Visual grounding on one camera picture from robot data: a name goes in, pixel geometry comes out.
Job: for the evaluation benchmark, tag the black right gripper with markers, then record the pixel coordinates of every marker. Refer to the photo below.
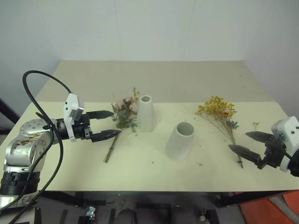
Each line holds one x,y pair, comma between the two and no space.
273,151

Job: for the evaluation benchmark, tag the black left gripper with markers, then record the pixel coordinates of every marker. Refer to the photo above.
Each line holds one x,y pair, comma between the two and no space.
81,127

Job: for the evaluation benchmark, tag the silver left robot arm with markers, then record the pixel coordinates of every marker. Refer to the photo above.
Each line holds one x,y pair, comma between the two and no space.
25,142

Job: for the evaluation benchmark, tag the tall narrow white vase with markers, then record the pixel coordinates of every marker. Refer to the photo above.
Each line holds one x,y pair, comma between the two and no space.
146,113

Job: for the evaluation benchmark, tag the wide white vase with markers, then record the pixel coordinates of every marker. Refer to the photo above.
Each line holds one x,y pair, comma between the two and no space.
180,141

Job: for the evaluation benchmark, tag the small yellow flower sprig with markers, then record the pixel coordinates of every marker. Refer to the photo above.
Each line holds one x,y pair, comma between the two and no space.
255,124

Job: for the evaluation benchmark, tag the pink flower bouquet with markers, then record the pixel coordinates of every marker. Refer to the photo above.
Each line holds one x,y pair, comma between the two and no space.
123,112

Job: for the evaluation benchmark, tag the yellow dried flower bouquet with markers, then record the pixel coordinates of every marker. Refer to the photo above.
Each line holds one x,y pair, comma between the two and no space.
222,114

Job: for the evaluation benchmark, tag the orange object under table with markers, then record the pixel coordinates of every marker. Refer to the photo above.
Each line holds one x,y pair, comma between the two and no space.
271,210

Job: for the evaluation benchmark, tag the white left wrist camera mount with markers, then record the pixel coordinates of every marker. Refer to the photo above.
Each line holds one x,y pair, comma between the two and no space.
72,109

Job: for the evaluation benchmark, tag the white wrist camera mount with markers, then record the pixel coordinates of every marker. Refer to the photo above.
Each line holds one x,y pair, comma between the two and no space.
72,109
286,130

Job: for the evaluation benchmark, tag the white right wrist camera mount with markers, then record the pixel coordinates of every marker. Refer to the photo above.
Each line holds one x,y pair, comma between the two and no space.
286,130

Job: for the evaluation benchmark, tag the black table frame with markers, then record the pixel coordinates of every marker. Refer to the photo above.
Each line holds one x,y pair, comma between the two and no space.
149,203

